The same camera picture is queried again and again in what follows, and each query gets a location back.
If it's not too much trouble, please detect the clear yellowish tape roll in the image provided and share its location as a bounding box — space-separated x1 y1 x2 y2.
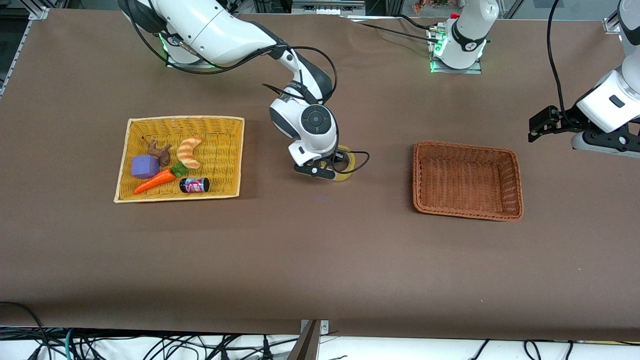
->
327 144 357 182

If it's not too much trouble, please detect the brown wicker basket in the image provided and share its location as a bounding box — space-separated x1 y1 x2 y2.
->
412 141 524 222

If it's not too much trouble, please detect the yellow wicker basket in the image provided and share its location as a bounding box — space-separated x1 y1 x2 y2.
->
114 116 245 204

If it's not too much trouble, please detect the dark soda can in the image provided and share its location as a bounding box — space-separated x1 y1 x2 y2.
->
179 177 210 194

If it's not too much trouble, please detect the grey background equipment box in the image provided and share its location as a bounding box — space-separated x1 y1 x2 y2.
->
292 0 367 16

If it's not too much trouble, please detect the toy croissant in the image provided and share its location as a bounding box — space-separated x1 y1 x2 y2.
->
176 136 203 170

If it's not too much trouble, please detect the brown toy root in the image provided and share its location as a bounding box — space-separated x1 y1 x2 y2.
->
142 136 172 167

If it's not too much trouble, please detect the orange toy carrot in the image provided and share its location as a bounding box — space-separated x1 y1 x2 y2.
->
133 161 189 195

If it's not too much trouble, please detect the purple cube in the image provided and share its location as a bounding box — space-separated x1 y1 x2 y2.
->
131 155 161 180

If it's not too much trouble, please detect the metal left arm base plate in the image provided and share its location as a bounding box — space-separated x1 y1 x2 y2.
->
429 26 484 75

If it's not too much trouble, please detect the black table cable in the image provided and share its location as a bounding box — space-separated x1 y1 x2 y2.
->
395 13 441 33
350 21 441 43

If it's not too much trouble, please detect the metal table edge bracket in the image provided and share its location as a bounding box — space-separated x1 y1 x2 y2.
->
287 319 330 360

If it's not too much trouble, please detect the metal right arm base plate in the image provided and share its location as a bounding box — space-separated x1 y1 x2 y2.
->
165 47 217 69

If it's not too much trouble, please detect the black looped floor cable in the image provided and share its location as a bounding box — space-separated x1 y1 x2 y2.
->
0 301 50 360

